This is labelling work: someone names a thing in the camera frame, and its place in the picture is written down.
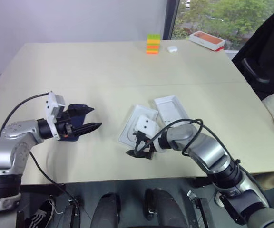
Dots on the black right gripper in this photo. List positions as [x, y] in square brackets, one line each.
[143, 145]

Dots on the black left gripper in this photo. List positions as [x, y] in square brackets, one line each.
[65, 123]

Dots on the white phone box base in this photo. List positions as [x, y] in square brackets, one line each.
[130, 128]

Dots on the white phone box lid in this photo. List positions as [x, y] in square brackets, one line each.
[172, 109]

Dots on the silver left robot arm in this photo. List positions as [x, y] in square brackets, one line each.
[1, 152]

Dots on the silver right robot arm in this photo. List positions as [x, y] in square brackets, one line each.
[206, 149]

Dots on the white orange phone box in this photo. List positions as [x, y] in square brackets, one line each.
[207, 40]

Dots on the dark rounded shape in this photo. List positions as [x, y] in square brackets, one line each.
[165, 209]
[106, 211]

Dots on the black bar with metal clamp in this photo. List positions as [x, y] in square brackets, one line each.
[203, 211]

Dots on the green orange toy block stack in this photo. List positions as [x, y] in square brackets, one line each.
[153, 45]

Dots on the white earbuds case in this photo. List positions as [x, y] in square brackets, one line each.
[172, 49]

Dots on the red flat item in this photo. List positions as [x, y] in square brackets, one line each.
[221, 49]

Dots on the dark office chair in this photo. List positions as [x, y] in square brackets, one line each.
[267, 47]

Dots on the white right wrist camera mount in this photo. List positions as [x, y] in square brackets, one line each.
[146, 126]

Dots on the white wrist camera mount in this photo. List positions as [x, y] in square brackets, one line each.
[146, 126]
[52, 102]

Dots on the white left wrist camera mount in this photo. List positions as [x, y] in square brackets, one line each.
[52, 102]

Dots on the dark window frame post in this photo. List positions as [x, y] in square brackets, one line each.
[171, 19]

